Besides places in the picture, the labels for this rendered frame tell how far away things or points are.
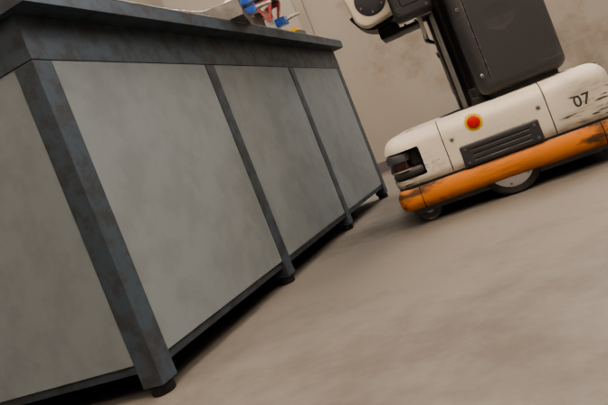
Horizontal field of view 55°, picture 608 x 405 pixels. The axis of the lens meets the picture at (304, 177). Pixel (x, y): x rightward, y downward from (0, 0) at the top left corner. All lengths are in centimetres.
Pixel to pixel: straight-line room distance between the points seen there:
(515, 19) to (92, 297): 133
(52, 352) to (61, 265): 19
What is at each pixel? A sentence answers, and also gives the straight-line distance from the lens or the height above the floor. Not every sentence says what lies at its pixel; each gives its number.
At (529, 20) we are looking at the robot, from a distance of 184.
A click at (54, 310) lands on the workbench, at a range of 129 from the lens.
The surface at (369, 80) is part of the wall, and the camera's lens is 466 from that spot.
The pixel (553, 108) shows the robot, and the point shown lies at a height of 19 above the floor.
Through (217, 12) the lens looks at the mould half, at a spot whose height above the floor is 84.
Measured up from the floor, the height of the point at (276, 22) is 83.
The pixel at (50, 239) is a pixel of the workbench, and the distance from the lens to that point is 125.
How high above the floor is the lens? 32
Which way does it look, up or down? 2 degrees down
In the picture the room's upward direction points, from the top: 21 degrees counter-clockwise
